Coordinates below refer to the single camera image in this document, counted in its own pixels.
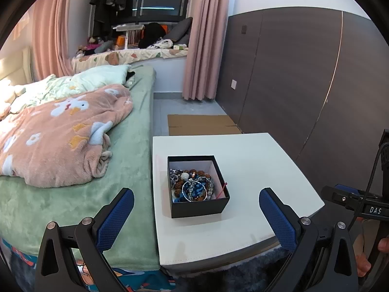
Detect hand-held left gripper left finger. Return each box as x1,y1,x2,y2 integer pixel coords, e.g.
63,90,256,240
34,188,135,292

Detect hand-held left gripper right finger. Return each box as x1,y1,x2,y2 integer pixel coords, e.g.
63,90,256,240
258,188,360,292

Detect black and green bead bracelet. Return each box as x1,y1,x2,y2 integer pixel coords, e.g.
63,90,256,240
203,175,216,200

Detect silver bangle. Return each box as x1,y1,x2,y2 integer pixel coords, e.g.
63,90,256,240
181,180,215,203

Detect black jewelry box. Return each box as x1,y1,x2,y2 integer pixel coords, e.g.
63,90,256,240
167,155,230,219

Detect blue bead bracelet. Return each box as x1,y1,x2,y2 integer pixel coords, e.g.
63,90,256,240
178,173,210,203

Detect brown rudraksha bead bracelet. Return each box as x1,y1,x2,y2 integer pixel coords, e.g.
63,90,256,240
170,168,215,203

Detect person's right hand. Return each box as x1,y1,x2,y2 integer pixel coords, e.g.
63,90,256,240
353,219,389,278

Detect green bed sheet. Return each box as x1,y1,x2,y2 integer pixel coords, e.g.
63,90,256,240
0,65,161,272

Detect cartoon printed cloth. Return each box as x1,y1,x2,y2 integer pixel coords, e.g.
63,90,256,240
0,237,177,292

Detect grey shaggy rug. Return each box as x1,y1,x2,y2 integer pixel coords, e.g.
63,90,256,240
160,243,293,292

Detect pink floral blanket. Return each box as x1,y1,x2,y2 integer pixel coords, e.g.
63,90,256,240
0,83,134,188

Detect brown cardboard sheet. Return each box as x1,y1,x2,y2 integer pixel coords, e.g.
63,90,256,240
167,114,244,136

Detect pale green quilt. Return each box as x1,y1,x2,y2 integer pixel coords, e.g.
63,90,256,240
24,64,136,108

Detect patterned window seat cushion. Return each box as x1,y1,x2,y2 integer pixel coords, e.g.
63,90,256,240
71,46,189,74

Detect cream pillow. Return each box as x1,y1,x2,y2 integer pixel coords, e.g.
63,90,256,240
0,78,27,120

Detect plush toy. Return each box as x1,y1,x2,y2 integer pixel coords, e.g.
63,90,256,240
77,36,107,56

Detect cream headboard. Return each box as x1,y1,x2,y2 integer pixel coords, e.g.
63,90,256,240
0,46,35,86

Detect black cloth pile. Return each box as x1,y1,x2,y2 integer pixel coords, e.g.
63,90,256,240
139,22,167,50

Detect white folding rack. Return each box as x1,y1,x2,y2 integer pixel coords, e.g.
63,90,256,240
112,24,145,50

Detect pink curtain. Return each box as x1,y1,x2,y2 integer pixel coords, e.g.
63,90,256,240
31,0,95,83
182,0,233,102

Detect grey cushion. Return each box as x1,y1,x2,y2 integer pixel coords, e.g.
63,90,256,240
163,17,194,48

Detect hanging dark clothes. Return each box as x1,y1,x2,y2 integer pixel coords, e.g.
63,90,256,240
89,0,133,37

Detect window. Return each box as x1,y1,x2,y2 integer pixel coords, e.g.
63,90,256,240
127,0,193,25

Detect black cable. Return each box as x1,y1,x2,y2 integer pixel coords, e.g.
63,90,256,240
346,141,389,230

